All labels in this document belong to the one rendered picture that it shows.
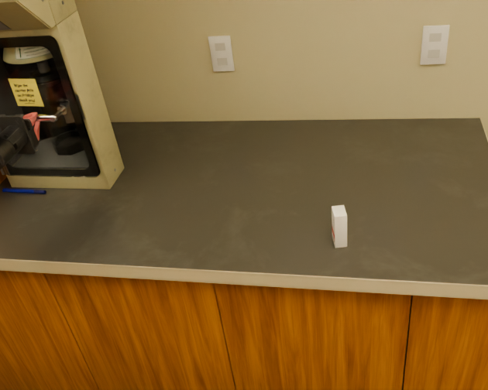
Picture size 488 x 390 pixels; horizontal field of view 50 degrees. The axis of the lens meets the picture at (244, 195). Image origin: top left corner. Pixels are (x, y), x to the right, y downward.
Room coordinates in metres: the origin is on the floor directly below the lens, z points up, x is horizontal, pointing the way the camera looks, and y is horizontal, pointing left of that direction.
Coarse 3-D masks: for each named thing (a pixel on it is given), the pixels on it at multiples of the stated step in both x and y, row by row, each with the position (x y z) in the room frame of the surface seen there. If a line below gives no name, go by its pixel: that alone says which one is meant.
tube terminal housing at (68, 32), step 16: (48, 0) 1.25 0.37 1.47; (64, 0) 1.31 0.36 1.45; (64, 16) 1.29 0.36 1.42; (0, 32) 1.29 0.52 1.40; (16, 32) 1.28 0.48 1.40; (32, 32) 1.27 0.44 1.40; (48, 32) 1.26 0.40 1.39; (64, 32) 1.27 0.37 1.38; (80, 32) 1.34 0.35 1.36; (64, 48) 1.25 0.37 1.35; (80, 48) 1.32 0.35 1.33; (80, 64) 1.30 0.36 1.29; (80, 80) 1.27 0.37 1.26; (96, 80) 1.35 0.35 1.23; (80, 96) 1.25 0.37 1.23; (96, 96) 1.32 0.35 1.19; (96, 112) 1.30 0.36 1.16; (96, 128) 1.28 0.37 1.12; (112, 128) 1.36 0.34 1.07; (96, 144) 1.26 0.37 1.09; (112, 144) 1.33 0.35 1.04; (112, 160) 1.31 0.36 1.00; (16, 176) 1.33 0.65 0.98; (32, 176) 1.32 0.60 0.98; (48, 176) 1.30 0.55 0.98; (112, 176) 1.28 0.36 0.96
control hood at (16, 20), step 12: (0, 0) 1.15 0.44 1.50; (12, 0) 1.15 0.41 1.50; (24, 0) 1.17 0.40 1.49; (36, 0) 1.21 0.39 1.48; (0, 12) 1.19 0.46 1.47; (12, 12) 1.18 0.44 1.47; (24, 12) 1.18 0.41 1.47; (36, 12) 1.19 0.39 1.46; (48, 12) 1.24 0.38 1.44; (12, 24) 1.23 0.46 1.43; (24, 24) 1.22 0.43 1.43; (36, 24) 1.22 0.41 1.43; (48, 24) 1.22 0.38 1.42
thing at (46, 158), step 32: (0, 64) 1.29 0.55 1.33; (32, 64) 1.26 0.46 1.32; (64, 64) 1.25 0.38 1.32; (0, 96) 1.30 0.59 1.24; (64, 96) 1.25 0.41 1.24; (0, 128) 1.31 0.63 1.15; (64, 128) 1.26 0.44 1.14; (32, 160) 1.30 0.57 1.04; (64, 160) 1.27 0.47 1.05; (96, 160) 1.24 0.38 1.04
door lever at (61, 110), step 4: (60, 108) 1.25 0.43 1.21; (64, 108) 1.25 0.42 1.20; (56, 112) 1.23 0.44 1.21; (60, 112) 1.23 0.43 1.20; (64, 112) 1.25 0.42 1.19; (40, 116) 1.22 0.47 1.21; (44, 116) 1.21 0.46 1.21; (48, 116) 1.21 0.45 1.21; (52, 116) 1.21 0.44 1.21; (56, 116) 1.21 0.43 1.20; (36, 120) 1.22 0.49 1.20; (40, 120) 1.21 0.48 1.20; (44, 120) 1.21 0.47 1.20; (48, 120) 1.21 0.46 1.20; (52, 120) 1.20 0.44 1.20; (56, 120) 1.20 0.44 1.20
